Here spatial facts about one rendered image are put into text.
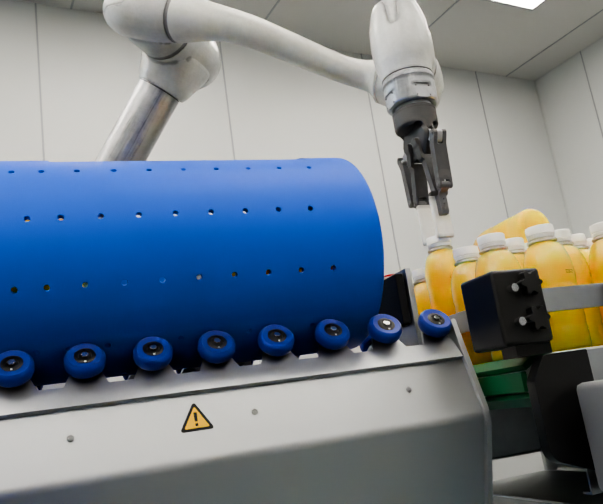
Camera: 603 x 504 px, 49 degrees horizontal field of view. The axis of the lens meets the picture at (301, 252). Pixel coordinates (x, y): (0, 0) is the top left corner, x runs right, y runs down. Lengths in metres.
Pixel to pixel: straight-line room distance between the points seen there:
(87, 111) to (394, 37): 3.10
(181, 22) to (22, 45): 2.92
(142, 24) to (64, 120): 2.67
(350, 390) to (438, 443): 0.13
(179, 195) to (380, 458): 0.40
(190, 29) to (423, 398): 0.86
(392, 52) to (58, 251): 0.67
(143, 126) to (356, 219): 0.80
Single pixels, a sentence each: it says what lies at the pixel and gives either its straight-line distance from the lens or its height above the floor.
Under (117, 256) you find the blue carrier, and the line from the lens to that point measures 0.77.
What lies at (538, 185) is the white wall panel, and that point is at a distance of 5.87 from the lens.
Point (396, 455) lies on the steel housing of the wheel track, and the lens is 0.84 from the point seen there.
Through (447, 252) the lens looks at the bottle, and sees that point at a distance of 1.08.
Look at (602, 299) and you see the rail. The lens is 0.94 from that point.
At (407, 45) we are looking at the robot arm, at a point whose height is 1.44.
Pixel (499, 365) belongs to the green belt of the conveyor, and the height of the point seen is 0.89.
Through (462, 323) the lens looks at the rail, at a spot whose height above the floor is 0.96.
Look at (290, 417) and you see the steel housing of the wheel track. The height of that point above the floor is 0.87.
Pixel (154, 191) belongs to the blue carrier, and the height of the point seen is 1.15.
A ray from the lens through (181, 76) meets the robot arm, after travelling 1.54.
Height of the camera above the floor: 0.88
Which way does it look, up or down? 13 degrees up
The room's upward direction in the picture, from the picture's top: 8 degrees counter-clockwise
